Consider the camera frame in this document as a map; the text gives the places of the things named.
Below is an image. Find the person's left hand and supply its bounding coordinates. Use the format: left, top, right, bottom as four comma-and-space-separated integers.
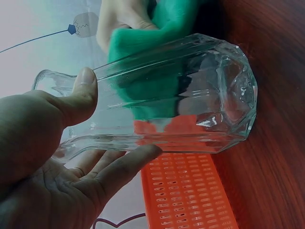
0, 67, 163, 229

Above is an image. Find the person's right hand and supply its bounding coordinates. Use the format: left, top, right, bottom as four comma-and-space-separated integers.
96, 0, 160, 54

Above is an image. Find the green cloth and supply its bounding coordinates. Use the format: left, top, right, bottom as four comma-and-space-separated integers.
107, 0, 198, 120

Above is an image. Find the clear faceted glass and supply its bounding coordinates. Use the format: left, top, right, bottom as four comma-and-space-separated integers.
31, 33, 259, 165

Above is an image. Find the orange perforated plastic basket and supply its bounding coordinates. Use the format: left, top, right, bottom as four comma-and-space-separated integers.
133, 114, 239, 229

